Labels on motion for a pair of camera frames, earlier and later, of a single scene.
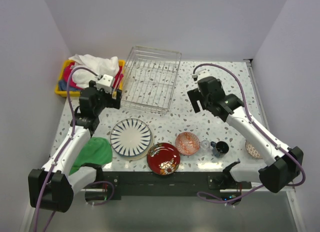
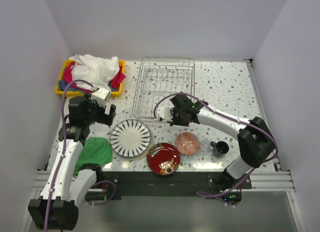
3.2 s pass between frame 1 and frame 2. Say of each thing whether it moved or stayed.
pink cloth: stayed
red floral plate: stayed
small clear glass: stayed
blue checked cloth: stayed
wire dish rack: moved
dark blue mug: stayed
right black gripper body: moved
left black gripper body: moved
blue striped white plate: stayed
